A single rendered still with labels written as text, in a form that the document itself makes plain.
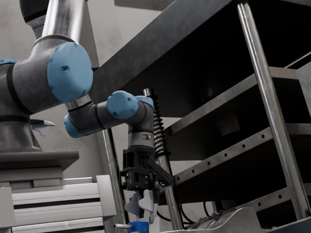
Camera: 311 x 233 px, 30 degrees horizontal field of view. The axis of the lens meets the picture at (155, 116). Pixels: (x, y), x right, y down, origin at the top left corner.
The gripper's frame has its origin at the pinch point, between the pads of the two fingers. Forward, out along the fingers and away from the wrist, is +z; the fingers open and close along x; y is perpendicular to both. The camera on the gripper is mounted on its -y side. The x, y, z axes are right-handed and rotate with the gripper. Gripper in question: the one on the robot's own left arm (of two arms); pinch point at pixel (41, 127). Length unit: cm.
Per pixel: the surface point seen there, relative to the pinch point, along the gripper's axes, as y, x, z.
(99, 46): -145, -150, 244
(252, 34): -29, 75, 44
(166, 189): 21, 10, 73
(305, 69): -12, 91, 51
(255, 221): 46, 82, 3
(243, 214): 44, 80, -1
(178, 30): -46, 37, 53
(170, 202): 28, 12, 73
